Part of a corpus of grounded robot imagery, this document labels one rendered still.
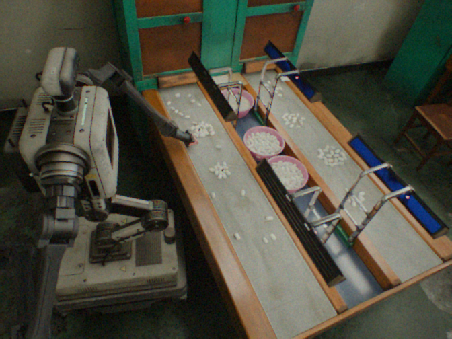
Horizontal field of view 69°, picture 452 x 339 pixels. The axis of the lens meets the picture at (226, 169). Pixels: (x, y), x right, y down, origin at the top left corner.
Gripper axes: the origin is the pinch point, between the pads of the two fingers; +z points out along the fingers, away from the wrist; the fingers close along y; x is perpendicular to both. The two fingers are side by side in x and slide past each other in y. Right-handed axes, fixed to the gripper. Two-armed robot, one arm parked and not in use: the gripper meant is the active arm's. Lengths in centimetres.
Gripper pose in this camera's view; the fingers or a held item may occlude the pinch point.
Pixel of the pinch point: (197, 142)
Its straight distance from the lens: 206.2
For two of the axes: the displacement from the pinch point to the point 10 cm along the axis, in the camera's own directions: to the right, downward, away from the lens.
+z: 6.4, 2.5, 7.2
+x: -6.6, 6.6, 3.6
